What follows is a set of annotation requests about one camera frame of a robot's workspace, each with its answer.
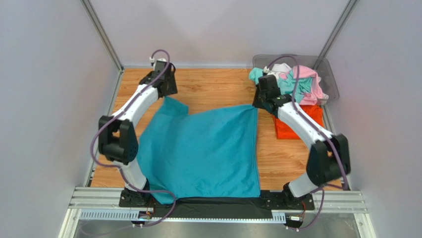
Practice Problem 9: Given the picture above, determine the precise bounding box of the left aluminium corner post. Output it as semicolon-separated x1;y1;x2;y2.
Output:
80;0;124;72

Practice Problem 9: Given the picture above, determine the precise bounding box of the white t shirt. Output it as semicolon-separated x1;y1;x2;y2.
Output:
269;63;292;76

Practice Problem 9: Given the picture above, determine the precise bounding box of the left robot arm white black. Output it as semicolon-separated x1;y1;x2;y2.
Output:
98;59;177;207

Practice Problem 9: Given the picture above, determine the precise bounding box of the right aluminium corner post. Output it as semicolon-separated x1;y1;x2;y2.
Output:
314;0;359;69

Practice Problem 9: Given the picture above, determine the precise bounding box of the teal t shirt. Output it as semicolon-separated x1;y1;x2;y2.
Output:
137;97;261;204

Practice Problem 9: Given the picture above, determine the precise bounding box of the aluminium corner post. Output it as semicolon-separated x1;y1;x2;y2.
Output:
314;0;359;69
80;0;124;72

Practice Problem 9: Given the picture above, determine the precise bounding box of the aluminium front frame rail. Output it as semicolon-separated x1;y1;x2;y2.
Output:
68;187;367;224

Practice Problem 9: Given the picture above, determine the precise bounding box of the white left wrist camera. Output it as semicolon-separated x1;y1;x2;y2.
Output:
149;57;167;68

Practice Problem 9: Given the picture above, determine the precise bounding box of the folded orange t shirt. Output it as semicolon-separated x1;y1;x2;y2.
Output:
273;103;324;142

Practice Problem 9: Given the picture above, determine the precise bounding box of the mint green t shirt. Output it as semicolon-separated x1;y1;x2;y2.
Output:
248;67;312;105

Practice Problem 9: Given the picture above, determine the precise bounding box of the pink t shirt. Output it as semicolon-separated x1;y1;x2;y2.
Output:
272;63;329;106

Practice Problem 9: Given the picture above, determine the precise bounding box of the clear plastic bin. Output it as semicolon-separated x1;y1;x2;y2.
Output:
252;54;339;105

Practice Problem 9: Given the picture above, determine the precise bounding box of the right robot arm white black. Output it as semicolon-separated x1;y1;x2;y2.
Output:
253;75;351;208

